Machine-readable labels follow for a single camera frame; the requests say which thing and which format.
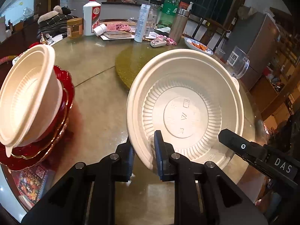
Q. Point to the green plastic bottle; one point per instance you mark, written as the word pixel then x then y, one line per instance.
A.
pixel 168 11

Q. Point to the orange cooked food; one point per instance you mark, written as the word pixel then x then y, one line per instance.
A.
pixel 199 46

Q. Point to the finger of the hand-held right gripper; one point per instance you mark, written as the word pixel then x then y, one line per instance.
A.
pixel 234 143

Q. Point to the gold glitter turntable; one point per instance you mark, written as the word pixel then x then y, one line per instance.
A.
pixel 131 61

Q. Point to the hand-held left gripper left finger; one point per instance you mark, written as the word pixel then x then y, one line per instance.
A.
pixel 127 164

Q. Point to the small patterned pouch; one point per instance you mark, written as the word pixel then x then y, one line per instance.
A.
pixel 158 43

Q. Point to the pink wrapped candies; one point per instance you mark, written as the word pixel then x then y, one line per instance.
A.
pixel 167 39

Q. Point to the white and blue carton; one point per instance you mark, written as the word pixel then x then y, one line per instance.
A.
pixel 141 23

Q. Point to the wooden cutting board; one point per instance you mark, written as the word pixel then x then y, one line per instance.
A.
pixel 117 35

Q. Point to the white liquor bottle red cap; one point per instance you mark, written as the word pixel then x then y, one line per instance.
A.
pixel 90 21

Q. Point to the red lid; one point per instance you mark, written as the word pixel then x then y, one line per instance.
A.
pixel 34 45

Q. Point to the cluttered wooden shelf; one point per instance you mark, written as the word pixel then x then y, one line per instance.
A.
pixel 281 51

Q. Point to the red printed packet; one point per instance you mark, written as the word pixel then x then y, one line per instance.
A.
pixel 32 185

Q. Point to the small drinking glass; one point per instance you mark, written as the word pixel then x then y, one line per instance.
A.
pixel 219 54

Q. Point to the peanut butter jar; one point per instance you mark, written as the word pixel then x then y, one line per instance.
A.
pixel 75 29

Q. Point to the sliced pink meat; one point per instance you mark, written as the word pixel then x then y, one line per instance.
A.
pixel 117 27

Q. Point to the beige bag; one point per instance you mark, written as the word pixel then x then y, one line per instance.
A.
pixel 247 13

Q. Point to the red plate with gold lettering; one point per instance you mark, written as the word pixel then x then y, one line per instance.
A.
pixel 23 161

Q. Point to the glass beer mug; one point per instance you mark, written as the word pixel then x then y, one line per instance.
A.
pixel 235 61

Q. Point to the colourful hula hoop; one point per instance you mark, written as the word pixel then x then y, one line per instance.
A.
pixel 5 59

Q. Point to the dark wooden chair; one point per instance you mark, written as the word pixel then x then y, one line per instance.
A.
pixel 211 28

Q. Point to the steel thermos flask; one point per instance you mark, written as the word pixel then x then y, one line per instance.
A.
pixel 178 27

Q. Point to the white tumbler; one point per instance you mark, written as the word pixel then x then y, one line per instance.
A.
pixel 2 29

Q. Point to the grey refrigerator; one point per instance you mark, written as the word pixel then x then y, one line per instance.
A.
pixel 255 46

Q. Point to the clear jar with black lid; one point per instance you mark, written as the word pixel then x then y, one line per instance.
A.
pixel 154 14

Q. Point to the wooden sideboard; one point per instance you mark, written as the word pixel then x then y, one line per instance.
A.
pixel 23 35

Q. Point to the clear plastic bag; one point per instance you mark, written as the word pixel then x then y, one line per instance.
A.
pixel 27 12

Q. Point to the blue patterned plate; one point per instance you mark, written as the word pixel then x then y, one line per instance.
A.
pixel 191 41

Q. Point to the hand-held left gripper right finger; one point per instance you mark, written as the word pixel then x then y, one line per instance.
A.
pixel 159 154

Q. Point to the red box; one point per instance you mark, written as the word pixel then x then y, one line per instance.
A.
pixel 183 5

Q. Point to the small white cup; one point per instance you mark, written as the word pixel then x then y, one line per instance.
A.
pixel 99 30

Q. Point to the small gold ornament bottle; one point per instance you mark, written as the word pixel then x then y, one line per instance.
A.
pixel 43 38

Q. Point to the white disposable bowl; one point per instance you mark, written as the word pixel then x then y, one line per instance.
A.
pixel 61 93

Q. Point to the red plate with white sticker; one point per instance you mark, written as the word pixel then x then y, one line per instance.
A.
pixel 66 82

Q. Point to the cream ribbed plastic bowl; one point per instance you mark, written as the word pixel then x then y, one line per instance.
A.
pixel 187 93
pixel 25 93

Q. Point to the white paper sheets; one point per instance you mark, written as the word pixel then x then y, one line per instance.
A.
pixel 54 39

